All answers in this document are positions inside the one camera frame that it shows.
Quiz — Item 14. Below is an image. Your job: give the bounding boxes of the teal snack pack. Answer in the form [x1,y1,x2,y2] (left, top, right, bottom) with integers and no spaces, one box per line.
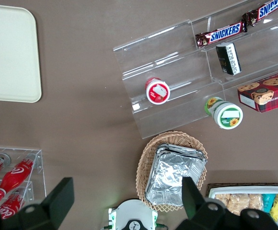
[261,193,277,214]

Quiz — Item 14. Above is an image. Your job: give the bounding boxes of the beige rice cracker pack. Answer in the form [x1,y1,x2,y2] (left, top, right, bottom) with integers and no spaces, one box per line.
[214,193,231,209]
[227,193,250,216]
[247,193,264,211]

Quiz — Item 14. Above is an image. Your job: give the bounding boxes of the red tartan cookie box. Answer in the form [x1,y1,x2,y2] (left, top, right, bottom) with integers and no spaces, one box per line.
[237,69,278,114]

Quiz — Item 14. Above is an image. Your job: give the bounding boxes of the clear acrylic stepped display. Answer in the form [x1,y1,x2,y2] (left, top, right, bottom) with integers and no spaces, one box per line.
[112,0,278,140]

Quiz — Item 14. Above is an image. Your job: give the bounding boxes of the white rectangular snack container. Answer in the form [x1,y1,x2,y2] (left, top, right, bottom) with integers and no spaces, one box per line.
[208,186,278,229]

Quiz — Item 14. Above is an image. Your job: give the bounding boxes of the cream plastic tray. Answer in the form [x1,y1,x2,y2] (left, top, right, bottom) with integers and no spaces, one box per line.
[0,3,43,104]

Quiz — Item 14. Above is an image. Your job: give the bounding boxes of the green sunflower yogurt cup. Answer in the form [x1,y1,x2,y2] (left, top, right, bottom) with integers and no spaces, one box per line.
[204,96,244,130]

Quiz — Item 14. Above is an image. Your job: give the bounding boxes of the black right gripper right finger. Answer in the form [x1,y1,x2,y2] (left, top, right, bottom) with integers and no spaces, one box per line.
[176,176,278,230]

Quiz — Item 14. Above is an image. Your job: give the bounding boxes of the red strawberry yogurt cup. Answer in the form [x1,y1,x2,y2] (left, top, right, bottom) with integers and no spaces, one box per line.
[145,77,171,105]

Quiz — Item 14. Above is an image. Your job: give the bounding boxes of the stacked aluminium foil containers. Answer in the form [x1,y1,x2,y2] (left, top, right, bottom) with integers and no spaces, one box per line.
[145,143,208,208]

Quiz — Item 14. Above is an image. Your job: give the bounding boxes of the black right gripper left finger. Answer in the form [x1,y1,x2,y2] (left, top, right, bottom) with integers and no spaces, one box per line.
[0,177,75,230]

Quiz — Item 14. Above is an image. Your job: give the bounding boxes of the black box with white label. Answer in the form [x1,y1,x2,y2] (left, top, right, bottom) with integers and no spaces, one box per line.
[215,42,242,76]

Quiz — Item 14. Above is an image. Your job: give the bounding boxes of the Snickers chocolate bar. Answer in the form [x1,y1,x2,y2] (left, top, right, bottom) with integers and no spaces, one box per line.
[242,0,278,27]
[195,21,249,50]

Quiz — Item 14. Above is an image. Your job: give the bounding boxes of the oval light wicker basket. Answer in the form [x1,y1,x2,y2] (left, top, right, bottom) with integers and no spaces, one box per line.
[135,130,209,213]

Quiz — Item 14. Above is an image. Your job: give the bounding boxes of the clear acrylic bottle rack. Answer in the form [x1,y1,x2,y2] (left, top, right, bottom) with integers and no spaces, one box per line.
[0,146,47,218]

